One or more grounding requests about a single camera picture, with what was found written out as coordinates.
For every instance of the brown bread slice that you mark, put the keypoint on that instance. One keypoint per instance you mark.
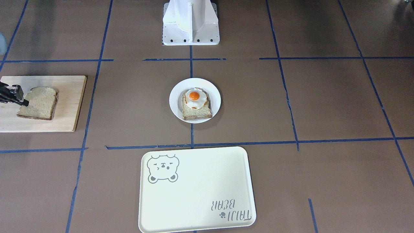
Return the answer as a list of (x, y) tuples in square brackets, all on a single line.
[(42, 102)]

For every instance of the wooden cutting board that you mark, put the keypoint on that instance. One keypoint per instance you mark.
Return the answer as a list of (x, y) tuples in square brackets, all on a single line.
[(65, 116)]

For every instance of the fried egg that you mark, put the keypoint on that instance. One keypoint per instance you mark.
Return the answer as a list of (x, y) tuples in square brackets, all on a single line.
[(195, 98)]

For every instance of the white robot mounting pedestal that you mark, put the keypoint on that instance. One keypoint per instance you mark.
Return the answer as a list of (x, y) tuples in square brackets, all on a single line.
[(190, 23)]

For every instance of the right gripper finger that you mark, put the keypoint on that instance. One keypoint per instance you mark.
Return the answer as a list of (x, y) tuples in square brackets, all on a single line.
[(16, 92), (20, 103)]

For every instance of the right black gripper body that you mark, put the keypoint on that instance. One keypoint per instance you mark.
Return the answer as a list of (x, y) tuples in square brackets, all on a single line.
[(13, 93)]

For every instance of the bottom toast slice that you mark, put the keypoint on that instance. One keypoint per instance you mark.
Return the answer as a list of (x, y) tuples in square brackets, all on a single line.
[(196, 114)]

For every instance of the cream bear serving tray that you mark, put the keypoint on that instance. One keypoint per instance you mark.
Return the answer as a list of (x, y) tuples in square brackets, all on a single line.
[(195, 189)]

